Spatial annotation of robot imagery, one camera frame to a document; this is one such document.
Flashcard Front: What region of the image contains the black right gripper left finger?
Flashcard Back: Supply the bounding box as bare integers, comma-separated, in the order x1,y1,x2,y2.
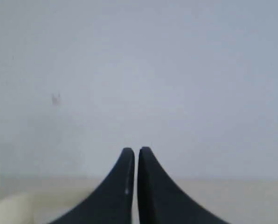
51,147,135,224

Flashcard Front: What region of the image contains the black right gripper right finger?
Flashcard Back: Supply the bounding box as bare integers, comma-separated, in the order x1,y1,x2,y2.
138,147,226,224

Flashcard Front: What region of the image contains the cream plastic bin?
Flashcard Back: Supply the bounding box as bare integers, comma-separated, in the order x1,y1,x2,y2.
0,194,34,224

